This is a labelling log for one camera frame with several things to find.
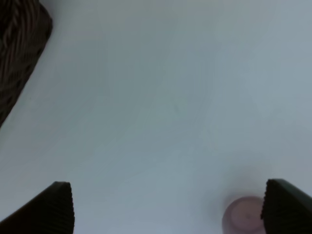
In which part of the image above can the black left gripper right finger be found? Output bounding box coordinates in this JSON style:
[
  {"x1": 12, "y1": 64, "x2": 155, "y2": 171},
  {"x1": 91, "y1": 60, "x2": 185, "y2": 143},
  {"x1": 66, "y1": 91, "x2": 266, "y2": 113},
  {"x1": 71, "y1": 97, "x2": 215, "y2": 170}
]
[{"x1": 261, "y1": 179, "x2": 312, "y2": 234}]

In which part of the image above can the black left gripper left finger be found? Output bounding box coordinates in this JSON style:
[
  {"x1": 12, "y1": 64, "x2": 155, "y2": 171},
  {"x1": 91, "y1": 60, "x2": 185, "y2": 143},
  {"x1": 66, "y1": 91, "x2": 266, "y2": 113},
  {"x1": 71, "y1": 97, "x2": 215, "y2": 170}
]
[{"x1": 0, "y1": 181, "x2": 75, "y2": 234}]

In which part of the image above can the translucent purple plastic cup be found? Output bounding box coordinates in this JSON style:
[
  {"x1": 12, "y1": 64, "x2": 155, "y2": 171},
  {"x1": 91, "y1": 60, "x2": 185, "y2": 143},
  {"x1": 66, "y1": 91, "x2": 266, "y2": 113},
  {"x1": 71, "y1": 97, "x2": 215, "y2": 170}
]
[{"x1": 222, "y1": 196, "x2": 266, "y2": 234}]

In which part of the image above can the dark brown wicker basket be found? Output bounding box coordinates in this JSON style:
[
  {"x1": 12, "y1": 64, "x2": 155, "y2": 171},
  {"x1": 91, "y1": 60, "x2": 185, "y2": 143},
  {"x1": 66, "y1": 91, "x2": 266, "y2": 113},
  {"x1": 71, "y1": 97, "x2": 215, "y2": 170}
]
[{"x1": 0, "y1": 0, "x2": 53, "y2": 123}]

